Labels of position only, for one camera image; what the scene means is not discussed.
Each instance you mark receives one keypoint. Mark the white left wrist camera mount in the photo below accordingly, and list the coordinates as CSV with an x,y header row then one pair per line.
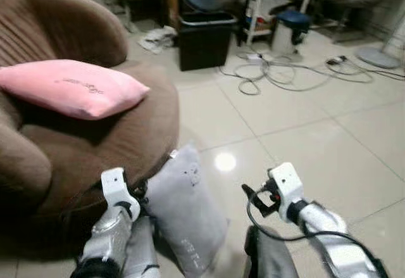
x,y
114,186

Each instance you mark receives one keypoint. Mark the white metal rack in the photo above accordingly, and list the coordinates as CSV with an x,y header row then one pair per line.
x,y
259,6

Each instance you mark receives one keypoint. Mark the robot leg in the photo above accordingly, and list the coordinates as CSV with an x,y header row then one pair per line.
x,y
272,260
140,252

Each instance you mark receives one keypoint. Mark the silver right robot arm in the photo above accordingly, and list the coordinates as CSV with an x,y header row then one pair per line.
x,y
335,240

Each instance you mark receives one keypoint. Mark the brown round plush sofa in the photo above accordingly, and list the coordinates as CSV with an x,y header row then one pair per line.
x,y
95,148

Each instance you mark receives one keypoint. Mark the robot left leg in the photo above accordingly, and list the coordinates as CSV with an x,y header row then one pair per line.
x,y
140,252

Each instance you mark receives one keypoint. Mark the grey square pillow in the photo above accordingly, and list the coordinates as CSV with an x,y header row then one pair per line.
x,y
183,208

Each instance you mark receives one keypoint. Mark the white round fan stand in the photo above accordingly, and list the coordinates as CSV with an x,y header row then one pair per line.
x,y
376,57

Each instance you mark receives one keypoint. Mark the robot right leg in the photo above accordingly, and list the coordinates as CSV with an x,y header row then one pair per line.
x,y
272,260

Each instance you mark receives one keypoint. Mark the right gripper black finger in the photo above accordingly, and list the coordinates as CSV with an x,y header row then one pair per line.
x,y
252,193

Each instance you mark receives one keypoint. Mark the white power strip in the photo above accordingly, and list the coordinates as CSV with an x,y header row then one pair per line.
x,y
254,56

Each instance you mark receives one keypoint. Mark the crumpled white papers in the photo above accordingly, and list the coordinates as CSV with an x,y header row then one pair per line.
x,y
158,37

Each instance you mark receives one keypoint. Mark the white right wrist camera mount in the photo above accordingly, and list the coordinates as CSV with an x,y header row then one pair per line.
x,y
286,180

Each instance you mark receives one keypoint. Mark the pink square pillow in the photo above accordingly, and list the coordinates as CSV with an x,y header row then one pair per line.
x,y
69,88

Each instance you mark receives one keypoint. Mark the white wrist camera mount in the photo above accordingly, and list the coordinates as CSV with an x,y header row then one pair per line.
x,y
114,186
286,180

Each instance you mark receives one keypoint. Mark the black waste bin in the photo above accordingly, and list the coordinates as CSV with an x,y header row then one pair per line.
x,y
205,44

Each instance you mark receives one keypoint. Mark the white bucket blue lid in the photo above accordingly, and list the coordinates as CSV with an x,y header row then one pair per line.
x,y
292,21

